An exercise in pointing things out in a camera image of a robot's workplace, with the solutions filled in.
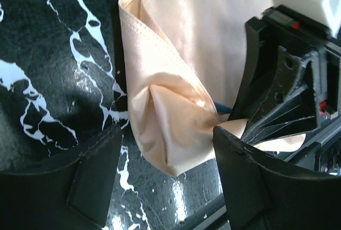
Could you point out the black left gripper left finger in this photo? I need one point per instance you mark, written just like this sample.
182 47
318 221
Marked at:
69 190

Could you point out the black marbled table mat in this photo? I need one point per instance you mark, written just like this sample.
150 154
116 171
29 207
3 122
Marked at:
62 83

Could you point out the peach satin napkin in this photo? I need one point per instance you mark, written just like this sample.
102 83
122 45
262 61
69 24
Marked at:
182 57

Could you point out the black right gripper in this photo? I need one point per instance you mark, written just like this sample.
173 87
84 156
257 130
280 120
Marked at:
292 87

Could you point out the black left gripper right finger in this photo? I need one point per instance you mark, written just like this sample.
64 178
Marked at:
263 192

